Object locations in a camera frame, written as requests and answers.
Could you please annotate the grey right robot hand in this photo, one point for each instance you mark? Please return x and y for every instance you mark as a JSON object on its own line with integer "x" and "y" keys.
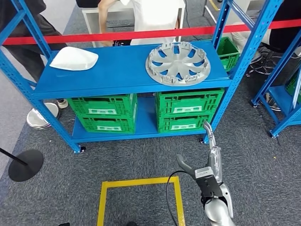
{"x": 216, "y": 162}

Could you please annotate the silver plastic wheel hubcap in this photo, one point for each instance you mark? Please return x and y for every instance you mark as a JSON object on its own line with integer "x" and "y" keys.
{"x": 178, "y": 67}

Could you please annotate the blue metal shelf rack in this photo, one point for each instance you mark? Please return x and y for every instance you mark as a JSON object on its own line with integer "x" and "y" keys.
{"x": 131, "y": 68}
{"x": 282, "y": 96}

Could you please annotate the white curved plastic part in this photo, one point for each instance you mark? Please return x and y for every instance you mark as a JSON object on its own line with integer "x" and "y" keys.
{"x": 72, "y": 59}

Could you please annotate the green plastic crate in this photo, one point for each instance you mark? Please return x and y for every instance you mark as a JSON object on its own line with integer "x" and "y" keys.
{"x": 131, "y": 106}
{"x": 162, "y": 124}
{"x": 229, "y": 59}
{"x": 130, "y": 124}
{"x": 162, "y": 106}
{"x": 290, "y": 89}

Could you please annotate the yellow floor tape square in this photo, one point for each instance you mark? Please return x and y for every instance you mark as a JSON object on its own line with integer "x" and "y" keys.
{"x": 141, "y": 181}

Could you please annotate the chrome office chair base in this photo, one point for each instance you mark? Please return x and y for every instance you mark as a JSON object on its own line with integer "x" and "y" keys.
{"x": 265, "y": 64}

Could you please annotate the red barrier belt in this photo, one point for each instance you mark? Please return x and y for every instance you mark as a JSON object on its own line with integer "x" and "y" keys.
{"x": 141, "y": 33}

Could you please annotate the chrome barrier stanchion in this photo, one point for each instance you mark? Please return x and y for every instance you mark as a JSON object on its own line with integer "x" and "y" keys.
{"x": 32, "y": 120}

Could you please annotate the black barrier stanchion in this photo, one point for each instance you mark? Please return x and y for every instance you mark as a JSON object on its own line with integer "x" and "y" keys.
{"x": 26, "y": 165}

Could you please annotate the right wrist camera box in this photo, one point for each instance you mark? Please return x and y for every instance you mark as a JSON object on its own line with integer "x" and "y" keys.
{"x": 207, "y": 184}

